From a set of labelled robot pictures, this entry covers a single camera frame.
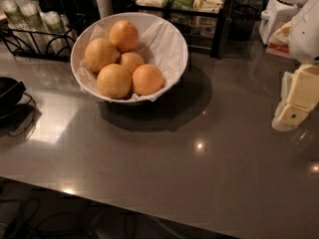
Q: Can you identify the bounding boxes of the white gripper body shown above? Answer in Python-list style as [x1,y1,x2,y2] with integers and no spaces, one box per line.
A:
[288,0,319,64]

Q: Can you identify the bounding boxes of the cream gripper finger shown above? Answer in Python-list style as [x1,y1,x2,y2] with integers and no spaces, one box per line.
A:
[272,64,319,131]

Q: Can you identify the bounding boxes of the orange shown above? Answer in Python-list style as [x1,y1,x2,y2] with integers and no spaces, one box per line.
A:
[118,52,145,75]
[109,20,139,53]
[132,64,163,96]
[85,38,119,74]
[97,64,132,100]

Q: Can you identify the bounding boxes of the white bowl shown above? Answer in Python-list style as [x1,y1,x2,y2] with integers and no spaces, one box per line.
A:
[70,12,189,106]

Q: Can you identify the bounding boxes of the white appliance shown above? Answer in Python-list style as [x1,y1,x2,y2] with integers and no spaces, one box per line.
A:
[259,0,308,45]

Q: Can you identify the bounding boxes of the black condiment shelf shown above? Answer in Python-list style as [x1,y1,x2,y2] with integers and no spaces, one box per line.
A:
[129,0,229,58]

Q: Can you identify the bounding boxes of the green tea packets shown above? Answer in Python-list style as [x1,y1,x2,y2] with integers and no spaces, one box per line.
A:
[165,0,193,25]

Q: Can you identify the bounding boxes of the white paper liner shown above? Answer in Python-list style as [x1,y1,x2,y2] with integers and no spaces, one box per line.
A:
[77,18,187,103]

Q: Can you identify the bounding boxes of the wrapped cup stack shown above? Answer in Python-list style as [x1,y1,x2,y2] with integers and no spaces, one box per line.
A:
[21,3,46,55]
[42,11,70,57]
[1,0,30,50]

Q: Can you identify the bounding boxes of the black dish on stand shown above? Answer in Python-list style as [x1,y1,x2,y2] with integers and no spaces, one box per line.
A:
[0,77,37,136]

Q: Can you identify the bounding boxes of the black wire rack left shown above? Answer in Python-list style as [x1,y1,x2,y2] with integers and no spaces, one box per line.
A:
[0,14,86,62]

